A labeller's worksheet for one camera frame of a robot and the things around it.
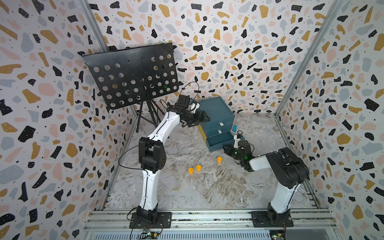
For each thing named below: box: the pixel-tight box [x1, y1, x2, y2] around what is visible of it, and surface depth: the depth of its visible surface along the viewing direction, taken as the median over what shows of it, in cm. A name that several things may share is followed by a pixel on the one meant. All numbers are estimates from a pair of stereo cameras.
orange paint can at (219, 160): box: [216, 156, 223, 164], surface depth 97 cm
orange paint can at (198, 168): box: [195, 164, 202, 173], surface depth 92 cm
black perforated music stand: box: [82, 43, 179, 130], surface depth 74 cm
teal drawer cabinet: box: [199, 96, 235, 152], surface depth 98 cm
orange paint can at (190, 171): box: [187, 167, 194, 175], surface depth 91 cm
